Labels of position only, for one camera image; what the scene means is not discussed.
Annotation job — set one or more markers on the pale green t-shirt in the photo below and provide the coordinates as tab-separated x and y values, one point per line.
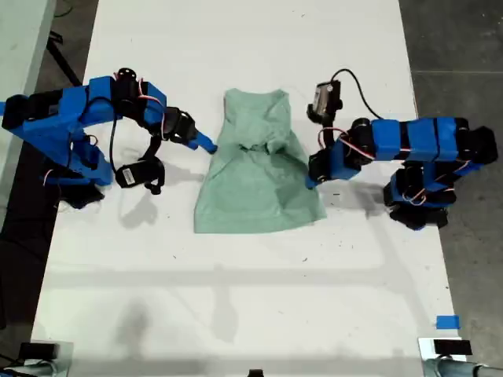
243	188

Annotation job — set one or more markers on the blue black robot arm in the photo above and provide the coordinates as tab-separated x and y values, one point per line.
70	114
424	137

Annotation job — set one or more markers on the black stand leg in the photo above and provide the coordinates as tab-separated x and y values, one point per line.
63	59

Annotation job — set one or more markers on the pale side table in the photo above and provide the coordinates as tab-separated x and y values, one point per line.
19	39

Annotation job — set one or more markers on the blue tape strip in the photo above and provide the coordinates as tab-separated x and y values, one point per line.
448	322

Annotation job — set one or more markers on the small black object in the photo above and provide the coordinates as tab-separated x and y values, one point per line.
255	373

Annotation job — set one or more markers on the small black box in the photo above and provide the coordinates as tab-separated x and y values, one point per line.
452	347
37	350

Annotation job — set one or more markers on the grey blue clamp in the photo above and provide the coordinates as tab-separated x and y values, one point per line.
27	370
456	369

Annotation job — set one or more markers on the black grey camera box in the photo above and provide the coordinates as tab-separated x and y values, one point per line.
326	98

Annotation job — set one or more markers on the black camera box white label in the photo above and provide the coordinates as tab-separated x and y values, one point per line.
133	174

